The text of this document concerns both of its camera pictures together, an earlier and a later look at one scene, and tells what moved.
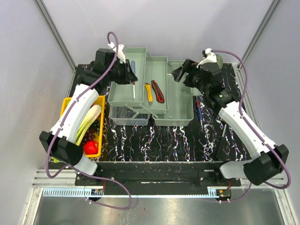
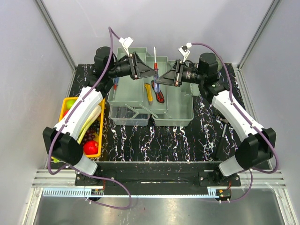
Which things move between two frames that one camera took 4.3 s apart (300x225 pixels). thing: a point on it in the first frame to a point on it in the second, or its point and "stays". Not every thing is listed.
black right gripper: (189, 67) to (173, 77)
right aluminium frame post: (273, 5) stays
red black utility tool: (160, 97) stays
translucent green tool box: (157, 96) stays
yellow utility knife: (149, 93) stays
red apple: (91, 147) stays
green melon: (219, 61) stays
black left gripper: (129, 77) to (139, 69)
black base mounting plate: (157, 176) stays
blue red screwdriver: (199, 111) to (156, 86)
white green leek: (94, 114) stays
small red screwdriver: (133, 66) to (115, 86)
